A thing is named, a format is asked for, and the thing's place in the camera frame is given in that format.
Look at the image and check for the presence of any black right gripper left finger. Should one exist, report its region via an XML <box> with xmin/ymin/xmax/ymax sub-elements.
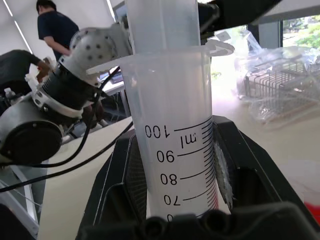
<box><xmin>76</xmin><ymin>129</ymin><xmax>150</xmax><ymax>235</ymax></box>

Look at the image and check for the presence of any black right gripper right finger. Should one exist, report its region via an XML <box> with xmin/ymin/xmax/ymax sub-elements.
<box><xmin>211</xmin><ymin>114</ymin><xmax>314</xmax><ymax>217</ymax></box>

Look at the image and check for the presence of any translucent syringe plunger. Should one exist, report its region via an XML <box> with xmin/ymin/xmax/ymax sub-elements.
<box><xmin>124</xmin><ymin>0</ymin><xmax>201</xmax><ymax>55</ymax></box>

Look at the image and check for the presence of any translucent graduated syringe barrel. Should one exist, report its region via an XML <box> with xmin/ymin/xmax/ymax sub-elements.
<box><xmin>86</xmin><ymin>41</ymin><xmax>236</xmax><ymax>219</ymax></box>

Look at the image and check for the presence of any clear water bottle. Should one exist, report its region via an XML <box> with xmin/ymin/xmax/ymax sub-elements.
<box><xmin>4</xmin><ymin>87</ymin><xmax>16</xmax><ymax>100</ymax></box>

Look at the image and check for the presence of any person in black top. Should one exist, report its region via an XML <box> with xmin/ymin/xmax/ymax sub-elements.
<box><xmin>0</xmin><ymin>49</ymin><xmax>52</xmax><ymax>101</ymax></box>

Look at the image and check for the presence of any person in dark blue shirt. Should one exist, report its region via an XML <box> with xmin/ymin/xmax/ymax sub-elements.
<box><xmin>36</xmin><ymin>0</ymin><xmax>81</xmax><ymax>62</ymax></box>

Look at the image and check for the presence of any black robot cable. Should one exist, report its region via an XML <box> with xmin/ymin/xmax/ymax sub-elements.
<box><xmin>0</xmin><ymin>66</ymin><xmax>121</xmax><ymax>169</ymax></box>
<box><xmin>0</xmin><ymin>121</ymin><xmax>135</xmax><ymax>193</ymax></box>

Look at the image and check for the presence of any wire rack in clear plastic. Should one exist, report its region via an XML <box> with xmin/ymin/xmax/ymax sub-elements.
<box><xmin>233</xmin><ymin>27</ymin><xmax>320</xmax><ymax>128</ymax></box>

